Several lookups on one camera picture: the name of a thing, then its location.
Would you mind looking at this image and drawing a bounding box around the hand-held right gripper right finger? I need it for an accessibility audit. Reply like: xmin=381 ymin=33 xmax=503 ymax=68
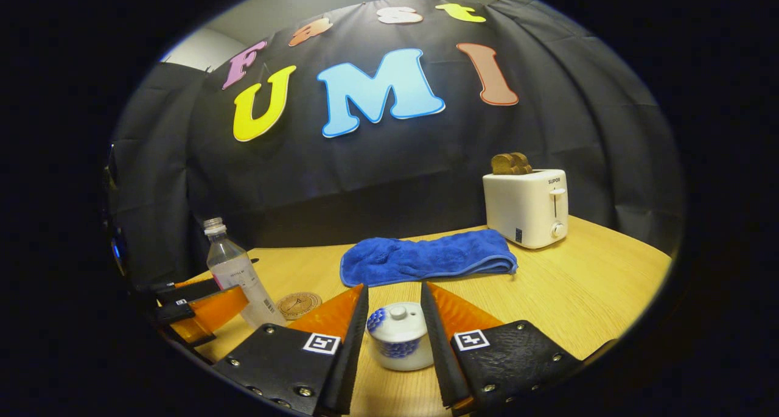
xmin=420 ymin=281 xmax=583 ymax=415

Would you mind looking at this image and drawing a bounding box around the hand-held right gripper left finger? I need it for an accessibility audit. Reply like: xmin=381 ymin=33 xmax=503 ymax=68
xmin=210 ymin=284 xmax=370 ymax=416

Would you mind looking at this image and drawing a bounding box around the white toaster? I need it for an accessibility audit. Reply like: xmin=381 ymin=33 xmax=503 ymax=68
xmin=483 ymin=169 xmax=569 ymax=250

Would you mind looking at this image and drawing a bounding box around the white blue-flowered teacup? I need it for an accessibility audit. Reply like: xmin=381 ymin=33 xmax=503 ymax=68
xmin=366 ymin=327 xmax=434 ymax=371

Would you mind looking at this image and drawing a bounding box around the black backdrop cloth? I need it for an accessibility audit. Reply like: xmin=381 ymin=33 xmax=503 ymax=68
xmin=110 ymin=0 xmax=685 ymax=287

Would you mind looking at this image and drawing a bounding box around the round wooden coaster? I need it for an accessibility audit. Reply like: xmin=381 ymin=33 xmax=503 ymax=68
xmin=276 ymin=292 xmax=323 ymax=321

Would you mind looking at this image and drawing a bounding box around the blue folded towel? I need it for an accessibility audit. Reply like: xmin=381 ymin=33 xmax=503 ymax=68
xmin=340 ymin=229 xmax=519 ymax=288

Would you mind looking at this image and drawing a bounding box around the clear plastic water bottle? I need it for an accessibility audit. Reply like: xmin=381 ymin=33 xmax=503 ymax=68
xmin=203 ymin=217 xmax=287 ymax=329

